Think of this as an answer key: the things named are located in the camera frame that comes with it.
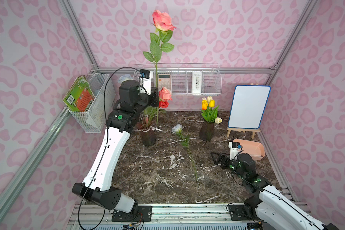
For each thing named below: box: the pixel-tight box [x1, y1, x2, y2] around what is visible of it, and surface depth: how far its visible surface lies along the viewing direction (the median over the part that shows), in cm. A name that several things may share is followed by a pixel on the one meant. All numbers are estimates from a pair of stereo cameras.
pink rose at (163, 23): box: [142, 9, 177, 126], surface depth 53 cm
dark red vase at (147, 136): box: [136, 121, 157, 147], surface depth 96 cm
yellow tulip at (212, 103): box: [208, 99, 216, 108], surface depth 84 cm
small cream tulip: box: [214, 116, 223, 124], surface depth 78 cm
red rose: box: [158, 100, 170, 109], surface depth 75 cm
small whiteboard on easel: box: [226, 82, 272, 139], surface depth 94 cm
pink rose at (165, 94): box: [159, 86, 173, 102], surface depth 69 cm
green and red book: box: [62, 75, 95, 113], surface depth 73 cm
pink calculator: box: [157, 73, 172, 92], surface depth 96 cm
